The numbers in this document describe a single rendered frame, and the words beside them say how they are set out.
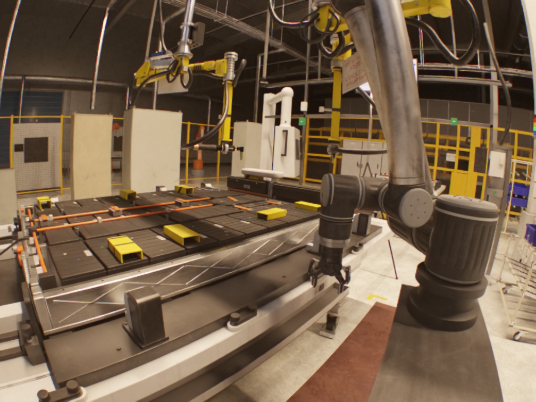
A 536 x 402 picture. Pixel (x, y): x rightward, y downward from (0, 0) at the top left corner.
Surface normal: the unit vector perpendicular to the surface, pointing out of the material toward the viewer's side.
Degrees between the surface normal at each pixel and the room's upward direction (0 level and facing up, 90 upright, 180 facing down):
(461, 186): 90
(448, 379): 0
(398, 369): 0
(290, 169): 90
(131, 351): 0
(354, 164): 90
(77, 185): 90
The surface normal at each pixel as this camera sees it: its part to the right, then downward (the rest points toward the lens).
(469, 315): 0.13, -0.83
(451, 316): -0.08, -0.85
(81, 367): 0.06, -0.98
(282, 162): -0.26, 0.16
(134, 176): 0.76, 0.16
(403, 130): -0.49, 0.21
